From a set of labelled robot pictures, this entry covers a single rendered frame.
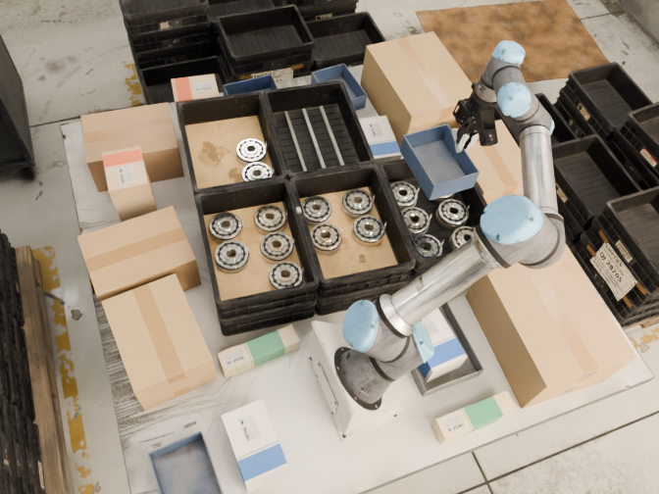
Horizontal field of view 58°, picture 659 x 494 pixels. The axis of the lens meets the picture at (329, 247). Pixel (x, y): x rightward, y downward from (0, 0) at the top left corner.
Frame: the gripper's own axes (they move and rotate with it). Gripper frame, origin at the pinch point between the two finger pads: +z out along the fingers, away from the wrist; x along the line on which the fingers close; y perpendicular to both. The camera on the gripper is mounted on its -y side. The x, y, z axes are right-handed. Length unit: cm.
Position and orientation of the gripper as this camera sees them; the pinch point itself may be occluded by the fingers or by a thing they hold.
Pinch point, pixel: (461, 150)
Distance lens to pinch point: 183.2
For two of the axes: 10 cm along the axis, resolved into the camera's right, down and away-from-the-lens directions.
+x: -9.2, 1.6, -3.6
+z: -2.1, 5.6, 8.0
